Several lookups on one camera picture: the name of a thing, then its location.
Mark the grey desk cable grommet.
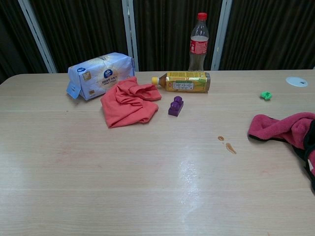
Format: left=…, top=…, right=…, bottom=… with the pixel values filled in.
left=285, top=76, right=309, bottom=88

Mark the blue tissue pack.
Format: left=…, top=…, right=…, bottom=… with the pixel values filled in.
left=65, top=52, right=135, bottom=101

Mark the brown liquid spill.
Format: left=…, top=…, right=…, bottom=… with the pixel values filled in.
left=217, top=135, right=237, bottom=155

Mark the purple toy brick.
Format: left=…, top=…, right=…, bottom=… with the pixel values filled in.
left=168, top=96, right=184, bottom=116

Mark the pink magenta towel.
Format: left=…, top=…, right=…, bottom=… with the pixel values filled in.
left=248, top=112, right=315, bottom=192

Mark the red label cola bottle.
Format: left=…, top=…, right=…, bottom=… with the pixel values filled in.
left=188, top=12, right=209, bottom=72

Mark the grey metal frame post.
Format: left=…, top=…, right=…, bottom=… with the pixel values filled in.
left=122, top=0, right=139, bottom=72
left=210, top=0, right=233, bottom=71
left=17, top=0, right=58, bottom=74

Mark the orange cloth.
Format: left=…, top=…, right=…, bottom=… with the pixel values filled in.
left=100, top=76, right=162, bottom=129

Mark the yellow label tea bottle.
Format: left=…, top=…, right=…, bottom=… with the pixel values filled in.
left=151, top=71, right=211, bottom=94

